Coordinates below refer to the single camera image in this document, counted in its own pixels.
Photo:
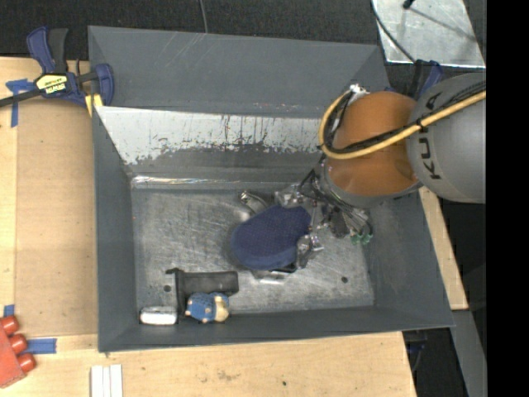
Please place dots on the pale brown flat board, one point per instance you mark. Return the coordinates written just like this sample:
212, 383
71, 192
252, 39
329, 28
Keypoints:
53, 221

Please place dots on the blue toy figure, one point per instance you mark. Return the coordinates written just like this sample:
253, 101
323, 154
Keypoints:
204, 306

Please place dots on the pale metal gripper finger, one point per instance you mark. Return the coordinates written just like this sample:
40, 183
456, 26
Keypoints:
308, 250
253, 199

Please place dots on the black cylinder on white bracket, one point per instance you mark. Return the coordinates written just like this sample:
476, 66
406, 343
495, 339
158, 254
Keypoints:
340, 224

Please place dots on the dark blue oval pad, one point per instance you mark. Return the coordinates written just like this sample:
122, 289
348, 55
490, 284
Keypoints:
268, 238

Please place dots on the grey metal bin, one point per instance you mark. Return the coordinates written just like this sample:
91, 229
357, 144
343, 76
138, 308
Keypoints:
186, 230

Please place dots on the small white flat block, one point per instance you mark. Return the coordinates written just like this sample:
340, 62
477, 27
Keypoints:
158, 316

